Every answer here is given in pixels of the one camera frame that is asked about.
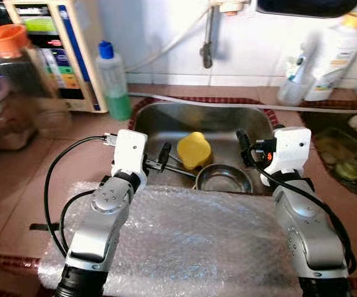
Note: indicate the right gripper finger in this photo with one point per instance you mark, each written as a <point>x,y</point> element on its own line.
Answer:
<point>246,148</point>

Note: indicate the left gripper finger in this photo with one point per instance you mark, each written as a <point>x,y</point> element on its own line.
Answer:
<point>166,154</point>

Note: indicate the silver metal fork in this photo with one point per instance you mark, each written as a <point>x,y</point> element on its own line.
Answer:
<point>179,161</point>

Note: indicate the silver metal spoon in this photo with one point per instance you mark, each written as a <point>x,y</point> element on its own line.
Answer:
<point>181,173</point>

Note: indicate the yellow plastic cup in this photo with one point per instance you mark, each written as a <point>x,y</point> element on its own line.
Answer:
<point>193,150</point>

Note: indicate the stainless steel bowl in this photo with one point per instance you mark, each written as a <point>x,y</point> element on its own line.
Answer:
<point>224,179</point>

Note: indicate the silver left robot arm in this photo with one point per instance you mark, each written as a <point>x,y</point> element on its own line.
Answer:
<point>104,223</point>

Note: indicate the stainless steel sink basin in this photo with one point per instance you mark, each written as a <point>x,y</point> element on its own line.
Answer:
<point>227,120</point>
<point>326,124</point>

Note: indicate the white rigid pipe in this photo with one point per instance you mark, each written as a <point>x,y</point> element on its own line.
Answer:
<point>203,99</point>

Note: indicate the clear plastic cup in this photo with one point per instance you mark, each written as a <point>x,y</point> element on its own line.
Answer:
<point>292,93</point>

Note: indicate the clear plastic food container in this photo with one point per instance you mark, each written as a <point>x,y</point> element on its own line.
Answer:
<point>333,145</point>

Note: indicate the green dish soap bottle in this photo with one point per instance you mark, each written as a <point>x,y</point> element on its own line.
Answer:
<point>117,102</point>

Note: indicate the small glass cup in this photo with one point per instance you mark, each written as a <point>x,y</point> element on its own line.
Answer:
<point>349,169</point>

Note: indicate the clear bubble wrap sheet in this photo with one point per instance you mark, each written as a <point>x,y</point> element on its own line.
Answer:
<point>197,247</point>

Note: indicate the blue white toothbrush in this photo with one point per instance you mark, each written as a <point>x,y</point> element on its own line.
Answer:
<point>301,62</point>

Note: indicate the silver faucet spout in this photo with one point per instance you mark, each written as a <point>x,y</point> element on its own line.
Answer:
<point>207,52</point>

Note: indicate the white detergent bottle orange cap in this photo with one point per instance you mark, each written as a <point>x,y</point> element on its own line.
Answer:
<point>336,59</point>

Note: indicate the black tape strip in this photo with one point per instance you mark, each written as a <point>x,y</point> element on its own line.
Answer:
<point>42,226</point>

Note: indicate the beige water ionizer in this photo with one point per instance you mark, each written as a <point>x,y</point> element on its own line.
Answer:
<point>73,49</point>

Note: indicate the black pan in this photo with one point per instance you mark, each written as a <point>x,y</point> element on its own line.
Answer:
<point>308,7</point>

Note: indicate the brown-filled jar pink lid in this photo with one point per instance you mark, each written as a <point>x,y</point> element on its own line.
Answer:
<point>2,124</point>

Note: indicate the orange-lid glass jar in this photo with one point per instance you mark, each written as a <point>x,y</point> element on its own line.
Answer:
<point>23,74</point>

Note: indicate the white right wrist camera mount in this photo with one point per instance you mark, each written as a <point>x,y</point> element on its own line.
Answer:
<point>289,148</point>

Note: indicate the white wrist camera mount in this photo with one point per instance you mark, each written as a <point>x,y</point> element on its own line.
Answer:
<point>129,148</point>
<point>289,148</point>

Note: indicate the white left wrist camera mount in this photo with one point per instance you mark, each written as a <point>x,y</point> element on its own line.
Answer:
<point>129,148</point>

